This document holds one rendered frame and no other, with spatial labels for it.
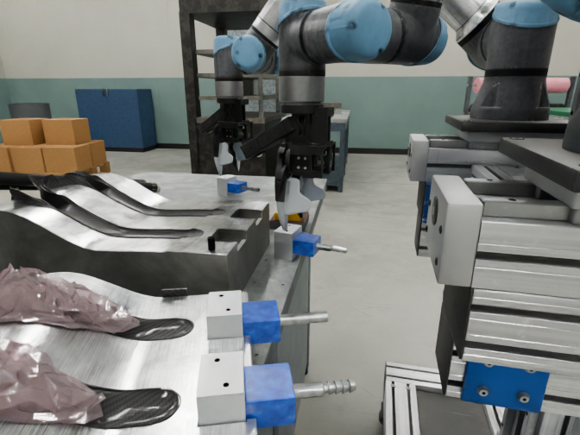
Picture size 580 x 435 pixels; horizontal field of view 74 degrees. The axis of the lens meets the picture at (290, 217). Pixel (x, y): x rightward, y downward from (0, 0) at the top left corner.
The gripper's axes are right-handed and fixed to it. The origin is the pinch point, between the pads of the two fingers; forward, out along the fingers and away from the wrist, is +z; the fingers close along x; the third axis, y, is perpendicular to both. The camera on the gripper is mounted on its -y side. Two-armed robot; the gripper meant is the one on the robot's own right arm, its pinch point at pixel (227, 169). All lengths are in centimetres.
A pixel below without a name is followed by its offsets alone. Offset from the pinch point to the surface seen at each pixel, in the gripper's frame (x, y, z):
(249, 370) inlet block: -66, 55, 1
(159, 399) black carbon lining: -71, 49, 2
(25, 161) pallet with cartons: 151, -431, 61
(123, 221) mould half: -48, 17, -1
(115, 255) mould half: -57, 26, 0
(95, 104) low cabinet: 362, -590, 3
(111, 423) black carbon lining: -74, 48, 2
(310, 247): -31, 43, 4
